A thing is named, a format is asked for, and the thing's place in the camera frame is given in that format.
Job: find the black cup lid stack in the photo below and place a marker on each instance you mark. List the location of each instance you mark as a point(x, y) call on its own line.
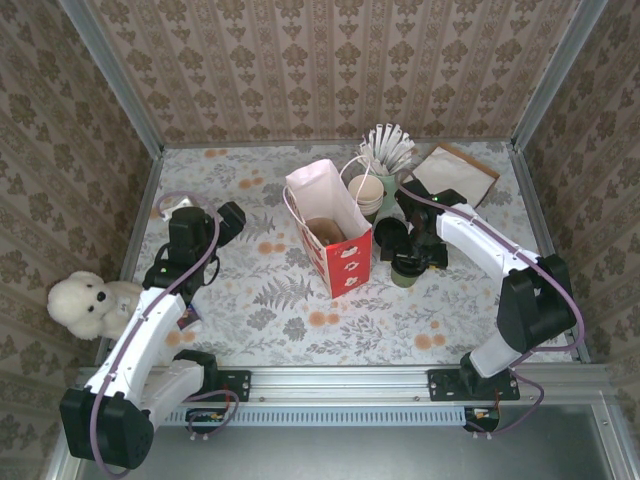
point(390, 231)

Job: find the green paper coffee cup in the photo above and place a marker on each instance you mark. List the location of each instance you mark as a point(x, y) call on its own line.
point(406, 280)

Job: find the red white paper gift bag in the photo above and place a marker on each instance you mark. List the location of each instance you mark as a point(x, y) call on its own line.
point(350, 265)

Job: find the brown pulp cup carrier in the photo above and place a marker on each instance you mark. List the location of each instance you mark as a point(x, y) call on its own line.
point(325, 231)

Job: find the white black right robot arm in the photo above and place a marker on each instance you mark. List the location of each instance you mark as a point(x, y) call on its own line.
point(480, 240)

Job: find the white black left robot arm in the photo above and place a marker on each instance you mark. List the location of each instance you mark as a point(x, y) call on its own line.
point(145, 330)

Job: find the small blue card pack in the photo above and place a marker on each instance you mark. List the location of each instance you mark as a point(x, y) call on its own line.
point(190, 320)

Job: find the mint green holder cup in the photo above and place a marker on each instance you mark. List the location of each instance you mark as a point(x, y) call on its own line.
point(390, 182)

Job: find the green paper cup stack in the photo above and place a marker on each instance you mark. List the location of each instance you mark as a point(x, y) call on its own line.
point(365, 192)

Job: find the white paper napkin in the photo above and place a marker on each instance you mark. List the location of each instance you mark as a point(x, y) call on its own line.
point(455, 172)

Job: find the white wrapped stirrer bundle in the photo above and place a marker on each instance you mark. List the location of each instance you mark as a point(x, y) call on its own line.
point(387, 147)

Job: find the floral table cover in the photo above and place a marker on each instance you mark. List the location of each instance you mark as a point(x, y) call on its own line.
point(300, 345)

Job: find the white teddy bear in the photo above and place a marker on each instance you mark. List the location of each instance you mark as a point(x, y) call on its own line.
point(80, 305)

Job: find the grey metal panel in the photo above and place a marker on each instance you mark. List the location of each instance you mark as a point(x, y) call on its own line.
point(350, 455)

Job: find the aluminium frame side rail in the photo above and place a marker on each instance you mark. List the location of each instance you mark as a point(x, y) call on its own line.
point(146, 200)
point(533, 200)

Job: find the aluminium frame back rail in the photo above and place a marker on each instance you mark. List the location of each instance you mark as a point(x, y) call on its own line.
point(250, 145)

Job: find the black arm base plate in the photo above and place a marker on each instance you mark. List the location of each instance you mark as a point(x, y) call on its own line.
point(445, 387)
point(240, 385)

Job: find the aluminium front rail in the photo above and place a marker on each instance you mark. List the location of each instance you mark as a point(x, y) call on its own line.
point(340, 385)

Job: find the aluminium frame post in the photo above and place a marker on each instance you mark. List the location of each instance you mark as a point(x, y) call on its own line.
point(555, 75)
point(118, 80)

